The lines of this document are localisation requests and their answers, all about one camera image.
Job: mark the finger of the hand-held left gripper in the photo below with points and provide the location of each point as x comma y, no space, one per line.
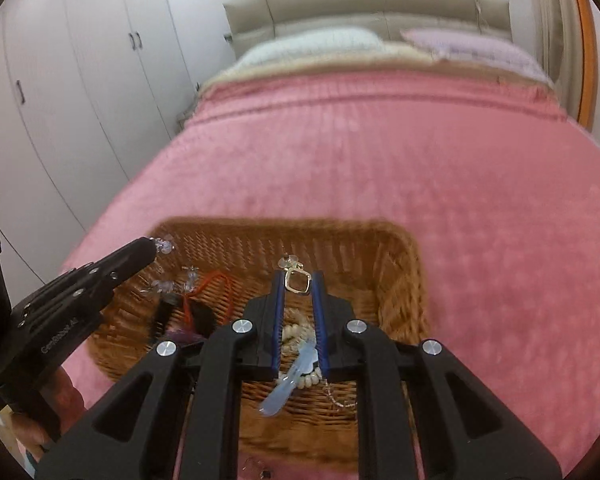
125,272
120,255

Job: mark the beige and orange curtain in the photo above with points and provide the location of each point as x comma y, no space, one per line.
565,40

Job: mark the person's left hand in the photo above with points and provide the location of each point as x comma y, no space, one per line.
67,392

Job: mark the lilac pillow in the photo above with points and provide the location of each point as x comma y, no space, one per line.
475,55

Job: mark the white wardrobe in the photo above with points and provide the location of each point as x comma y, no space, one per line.
80,85

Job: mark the beige padded headboard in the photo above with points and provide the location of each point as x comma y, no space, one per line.
370,7

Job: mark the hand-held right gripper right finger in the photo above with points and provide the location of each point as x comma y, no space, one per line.
320,330

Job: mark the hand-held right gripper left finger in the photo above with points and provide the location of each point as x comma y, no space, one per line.
277,330

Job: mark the white dotted pillow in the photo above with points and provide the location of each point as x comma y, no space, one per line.
310,45

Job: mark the brown wicker basket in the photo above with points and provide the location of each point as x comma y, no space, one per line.
380,280

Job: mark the light blue hair clip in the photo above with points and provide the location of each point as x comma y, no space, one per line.
290,385

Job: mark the bedside nightstand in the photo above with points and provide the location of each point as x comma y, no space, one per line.
186,121

